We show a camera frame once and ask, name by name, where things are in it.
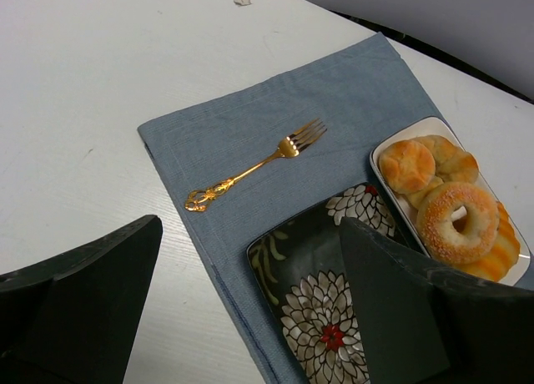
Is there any gold ornate fork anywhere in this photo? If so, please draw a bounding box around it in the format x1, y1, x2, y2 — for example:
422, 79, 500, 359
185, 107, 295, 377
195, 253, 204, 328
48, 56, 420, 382
184, 119, 327, 212

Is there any round golden bread roll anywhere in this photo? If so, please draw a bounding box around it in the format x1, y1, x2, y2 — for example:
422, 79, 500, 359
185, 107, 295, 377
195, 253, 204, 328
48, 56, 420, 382
379, 139, 436, 195

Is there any orange striped croissant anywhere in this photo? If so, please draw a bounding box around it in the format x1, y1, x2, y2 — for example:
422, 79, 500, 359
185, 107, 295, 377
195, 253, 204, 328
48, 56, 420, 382
454, 201, 521, 282

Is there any sugared ring donut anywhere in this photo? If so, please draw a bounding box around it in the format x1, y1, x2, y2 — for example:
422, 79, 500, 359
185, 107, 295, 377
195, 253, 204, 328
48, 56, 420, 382
416, 182, 499, 265

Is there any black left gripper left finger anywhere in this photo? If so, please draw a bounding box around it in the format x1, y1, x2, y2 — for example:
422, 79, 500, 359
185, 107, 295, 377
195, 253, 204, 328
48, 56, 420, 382
1, 215, 163, 383

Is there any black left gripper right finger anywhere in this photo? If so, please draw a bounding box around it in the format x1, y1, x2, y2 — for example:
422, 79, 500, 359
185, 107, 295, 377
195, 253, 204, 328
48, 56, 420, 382
340, 218, 533, 383

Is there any black floral square plate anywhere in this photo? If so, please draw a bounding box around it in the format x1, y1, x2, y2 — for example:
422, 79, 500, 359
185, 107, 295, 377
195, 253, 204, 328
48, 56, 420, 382
247, 182, 406, 383

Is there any brown bread roll behind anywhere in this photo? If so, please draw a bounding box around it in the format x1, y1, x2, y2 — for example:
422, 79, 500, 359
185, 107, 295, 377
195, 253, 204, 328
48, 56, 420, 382
406, 135, 479, 210

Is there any blue cloth placemat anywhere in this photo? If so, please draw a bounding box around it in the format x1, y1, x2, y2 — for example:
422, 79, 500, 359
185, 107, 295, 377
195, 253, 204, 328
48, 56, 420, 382
139, 34, 439, 383

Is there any white rectangular bread tray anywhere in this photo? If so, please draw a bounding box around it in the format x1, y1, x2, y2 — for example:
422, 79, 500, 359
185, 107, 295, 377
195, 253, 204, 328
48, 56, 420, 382
368, 115, 531, 287

